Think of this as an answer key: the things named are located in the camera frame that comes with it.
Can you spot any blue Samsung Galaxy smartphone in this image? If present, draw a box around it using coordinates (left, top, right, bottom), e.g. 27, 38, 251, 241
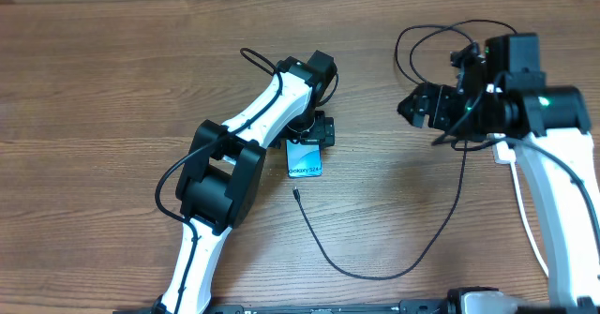
286, 140, 323, 179

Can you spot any black USB charging cable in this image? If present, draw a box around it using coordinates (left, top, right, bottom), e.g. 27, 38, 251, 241
292, 19, 519, 281

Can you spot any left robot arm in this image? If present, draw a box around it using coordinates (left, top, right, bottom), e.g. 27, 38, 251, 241
150, 48, 338, 313

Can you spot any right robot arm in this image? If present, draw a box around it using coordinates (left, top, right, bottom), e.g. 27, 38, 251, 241
397, 33, 599, 313

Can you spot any white power strip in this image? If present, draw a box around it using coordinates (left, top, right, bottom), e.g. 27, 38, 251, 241
492, 142, 517, 165

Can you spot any white power strip cord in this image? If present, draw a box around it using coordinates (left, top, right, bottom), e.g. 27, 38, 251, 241
508, 161, 550, 278

